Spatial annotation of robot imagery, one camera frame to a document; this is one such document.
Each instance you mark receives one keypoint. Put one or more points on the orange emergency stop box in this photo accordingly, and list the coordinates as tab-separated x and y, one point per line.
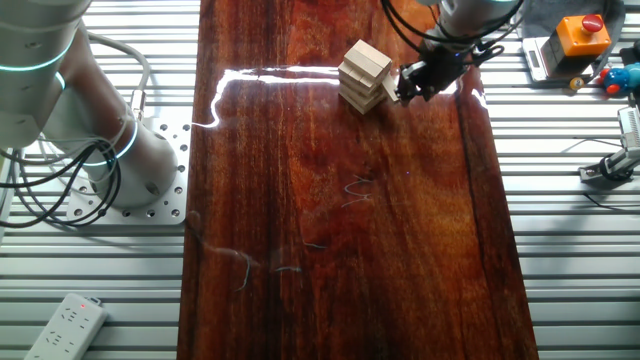
580	37

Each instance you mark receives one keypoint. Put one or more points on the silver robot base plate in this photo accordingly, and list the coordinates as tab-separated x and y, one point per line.
170	200

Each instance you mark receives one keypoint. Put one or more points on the small yellow ball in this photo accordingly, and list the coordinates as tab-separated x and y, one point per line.
577	83

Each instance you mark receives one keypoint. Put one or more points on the white power strip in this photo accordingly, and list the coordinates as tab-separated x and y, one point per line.
65	330

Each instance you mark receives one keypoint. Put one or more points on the silver depth camera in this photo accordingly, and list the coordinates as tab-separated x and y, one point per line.
630	127

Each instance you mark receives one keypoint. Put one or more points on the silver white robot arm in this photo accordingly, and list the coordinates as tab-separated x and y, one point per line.
30	100

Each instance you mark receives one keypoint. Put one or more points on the white digital scale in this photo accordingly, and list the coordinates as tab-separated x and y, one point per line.
532	70

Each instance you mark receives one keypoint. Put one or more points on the reddish brown wooden board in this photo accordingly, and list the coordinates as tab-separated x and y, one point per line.
350	250

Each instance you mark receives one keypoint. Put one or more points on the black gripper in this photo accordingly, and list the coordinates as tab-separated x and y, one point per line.
442	70

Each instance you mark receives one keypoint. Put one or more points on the blue plastic toy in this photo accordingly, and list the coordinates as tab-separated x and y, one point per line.
617	80

